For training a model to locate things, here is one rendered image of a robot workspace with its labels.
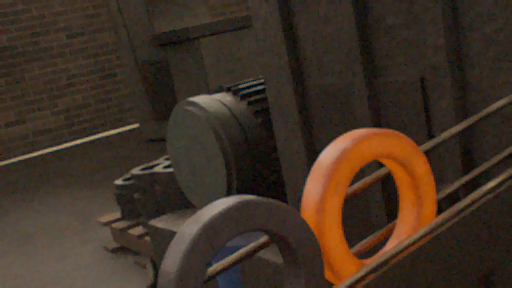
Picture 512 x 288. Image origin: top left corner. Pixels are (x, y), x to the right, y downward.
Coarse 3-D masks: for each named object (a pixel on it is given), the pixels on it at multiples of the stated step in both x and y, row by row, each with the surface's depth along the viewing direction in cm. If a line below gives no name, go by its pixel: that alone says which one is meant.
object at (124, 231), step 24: (144, 168) 286; (168, 168) 264; (120, 192) 294; (144, 192) 276; (168, 192) 253; (120, 216) 308; (144, 216) 281; (120, 240) 308; (144, 240) 283; (144, 264) 277
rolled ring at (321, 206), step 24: (336, 144) 74; (360, 144) 74; (384, 144) 76; (408, 144) 78; (312, 168) 74; (336, 168) 72; (408, 168) 79; (312, 192) 73; (336, 192) 72; (408, 192) 81; (432, 192) 81; (312, 216) 72; (336, 216) 73; (408, 216) 81; (432, 216) 82; (336, 240) 73; (336, 264) 73; (360, 264) 75
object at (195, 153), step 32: (224, 96) 214; (256, 96) 215; (192, 128) 210; (224, 128) 201; (256, 128) 207; (192, 160) 216; (224, 160) 201; (256, 160) 207; (192, 192) 223; (224, 192) 206; (256, 192) 214; (160, 224) 243; (160, 256) 248; (256, 256) 194
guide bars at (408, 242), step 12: (492, 180) 85; (504, 180) 86; (480, 192) 84; (492, 192) 84; (456, 204) 82; (468, 204) 82; (444, 216) 80; (420, 228) 79; (432, 228) 79; (408, 240) 77; (420, 240) 78; (384, 252) 76; (396, 252) 76; (372, 264) 74; (384, 264) 75; (348, 276) 73; (360, 276) 73
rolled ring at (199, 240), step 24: (192, 216) 66; (216, 216) 64; (240, 216) 66; (264, 216) 67; (288, 216) 69; (192, 240) 63; (216, 240) 64; (288, 240) 69; (312, 240) 71; (168, 264) 64; (192, 264) 63; (288, 264) 72; (312, 264) 71
